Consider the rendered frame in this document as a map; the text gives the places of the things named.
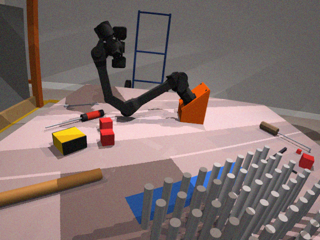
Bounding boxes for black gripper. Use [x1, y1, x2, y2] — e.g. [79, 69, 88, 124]
[112, 26, 127, 68]

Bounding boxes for red-handled screwdriver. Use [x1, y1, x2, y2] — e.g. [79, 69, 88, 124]
[45, 109, 104, 128]

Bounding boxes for blue flat strip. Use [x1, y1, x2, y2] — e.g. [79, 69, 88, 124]
[125, 162, 235, 224]

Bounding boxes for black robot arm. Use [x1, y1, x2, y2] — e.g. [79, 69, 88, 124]
[91, 21, 197, 117]

